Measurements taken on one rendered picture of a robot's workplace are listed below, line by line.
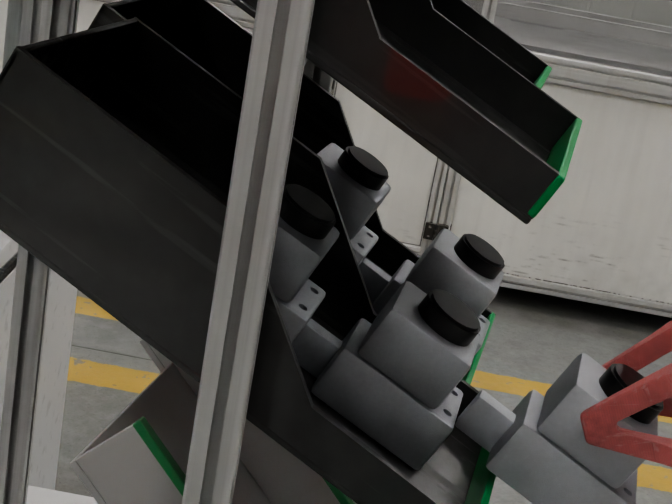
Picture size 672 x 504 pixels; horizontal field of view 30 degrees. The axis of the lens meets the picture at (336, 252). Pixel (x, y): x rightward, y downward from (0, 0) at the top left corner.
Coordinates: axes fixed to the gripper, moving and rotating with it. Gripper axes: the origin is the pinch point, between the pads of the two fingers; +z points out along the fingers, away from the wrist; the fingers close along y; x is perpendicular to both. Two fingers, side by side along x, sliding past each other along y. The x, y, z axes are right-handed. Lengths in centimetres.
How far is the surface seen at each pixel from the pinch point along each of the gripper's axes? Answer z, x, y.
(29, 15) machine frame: 89, -29, -123
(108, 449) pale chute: 21.4, -4.0, 6.4
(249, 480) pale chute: 20.9, 3.5, -5.8
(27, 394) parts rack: 41.7, 0.3, -19.0
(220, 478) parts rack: 14.9, -3.1, 9.5
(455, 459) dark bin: 8.2, 2.7, -2.5
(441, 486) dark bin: 8.3, 2.5, 0.8
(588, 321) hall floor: 52, 116, -375
